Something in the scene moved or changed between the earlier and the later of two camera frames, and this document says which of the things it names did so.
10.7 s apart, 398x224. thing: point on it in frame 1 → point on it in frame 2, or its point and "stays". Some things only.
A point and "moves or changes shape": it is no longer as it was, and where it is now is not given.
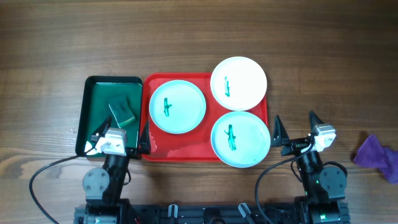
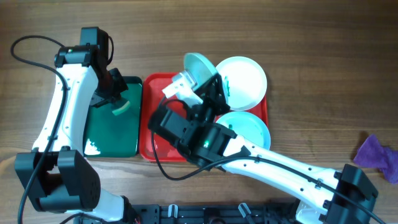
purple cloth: [372, 154] stays
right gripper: [280, 138] → [214, 99]
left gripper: [143, 147] → [120, 87]
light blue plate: [177, 107] moves or changes shape
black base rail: [212, 213] stays
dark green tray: [118, 97] stays
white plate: [238, 83] stays
